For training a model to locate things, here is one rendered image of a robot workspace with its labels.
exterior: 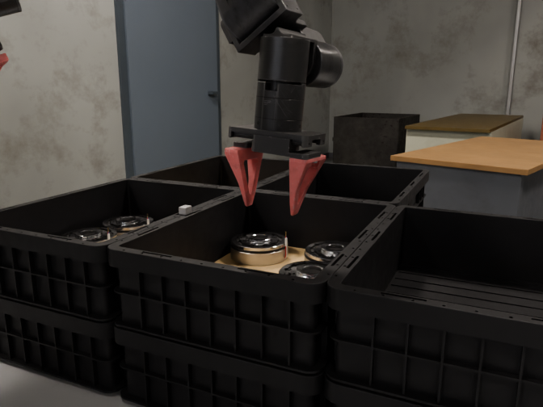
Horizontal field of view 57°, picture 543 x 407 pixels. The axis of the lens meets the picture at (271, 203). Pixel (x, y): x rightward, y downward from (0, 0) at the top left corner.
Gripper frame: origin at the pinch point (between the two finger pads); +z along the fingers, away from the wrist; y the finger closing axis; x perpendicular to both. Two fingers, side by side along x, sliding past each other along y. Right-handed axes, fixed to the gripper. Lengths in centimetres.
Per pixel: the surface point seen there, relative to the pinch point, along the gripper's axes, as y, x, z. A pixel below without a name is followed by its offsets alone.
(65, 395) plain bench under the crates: 25.7, 9.3, 31.4
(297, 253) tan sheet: 6.9, -27.5, 15.6
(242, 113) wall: 265, -457, 22
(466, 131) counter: 15, -406, 11
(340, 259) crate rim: -9.4, -0.8, 5.4
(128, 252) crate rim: 15.1, 8.4, 7.5
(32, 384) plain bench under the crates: 32.1, 9.5, 31.9
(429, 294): -18.0, -19.6, 14.2
